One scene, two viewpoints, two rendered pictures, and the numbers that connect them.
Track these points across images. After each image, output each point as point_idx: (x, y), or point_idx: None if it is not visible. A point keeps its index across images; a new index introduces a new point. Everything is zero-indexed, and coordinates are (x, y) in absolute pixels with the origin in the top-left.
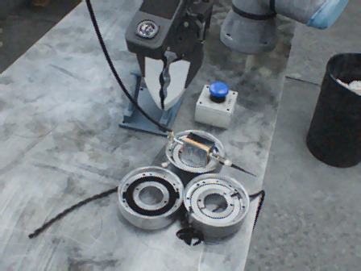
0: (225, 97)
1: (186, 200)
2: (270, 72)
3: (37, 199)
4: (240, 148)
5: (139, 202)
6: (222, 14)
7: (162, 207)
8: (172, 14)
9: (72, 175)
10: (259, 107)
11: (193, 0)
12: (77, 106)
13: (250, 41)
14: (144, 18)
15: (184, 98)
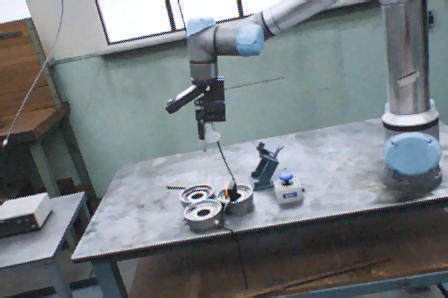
0: (288, 184)
1: (199, 204)
2: (371, 200)
3: (187, 180)
4: (264, 214)
5: (191, 195)
6: None
7: (191, 201)
8: (178, 98)
9: (205, 181)
10: (316, 208)
11: (212, 100)
12: (253, 162)
13: (386, 173)
14: (173, 97)
15: None
